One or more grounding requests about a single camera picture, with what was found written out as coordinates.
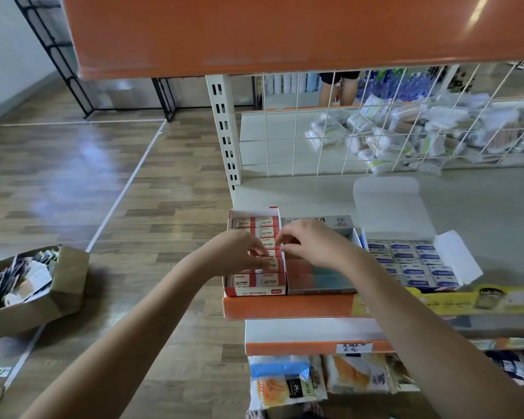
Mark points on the person's left hand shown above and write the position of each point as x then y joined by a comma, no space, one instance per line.
236,251

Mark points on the person's right hand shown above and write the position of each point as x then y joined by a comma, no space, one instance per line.
319,242

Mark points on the red eraser display box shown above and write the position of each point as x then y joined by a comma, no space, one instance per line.
249,227

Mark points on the red white small box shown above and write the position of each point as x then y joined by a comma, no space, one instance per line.
272,251

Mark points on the box of pink-blue erasers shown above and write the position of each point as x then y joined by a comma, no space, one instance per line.
319,279

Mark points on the blue white eraser box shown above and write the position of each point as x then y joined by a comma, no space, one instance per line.
393,205

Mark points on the person's right forearm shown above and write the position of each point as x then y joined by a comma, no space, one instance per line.
454,336

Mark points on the person's left forearm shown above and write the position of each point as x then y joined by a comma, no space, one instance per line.
113,344

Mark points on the open brown cardboard box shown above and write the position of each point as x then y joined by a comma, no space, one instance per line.
65,288

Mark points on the white orange metal shelf unit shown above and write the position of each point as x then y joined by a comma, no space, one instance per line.
489,205

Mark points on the blue orange snack packet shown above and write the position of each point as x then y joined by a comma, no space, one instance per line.
284,384

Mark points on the yellow price label strip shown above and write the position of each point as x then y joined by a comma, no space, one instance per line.
472,301

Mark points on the pile of white packets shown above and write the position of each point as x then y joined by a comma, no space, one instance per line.
437,126

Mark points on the row of blue bottles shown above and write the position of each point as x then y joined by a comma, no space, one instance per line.
393,83

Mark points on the pile of packets in carton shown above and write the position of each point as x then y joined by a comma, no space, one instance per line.
17,279

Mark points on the row of dark snack packets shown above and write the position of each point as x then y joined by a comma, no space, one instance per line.
517,366

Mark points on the black metal rack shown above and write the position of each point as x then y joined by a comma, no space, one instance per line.
61,56

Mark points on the paper scrap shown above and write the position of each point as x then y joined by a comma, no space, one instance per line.
0,372

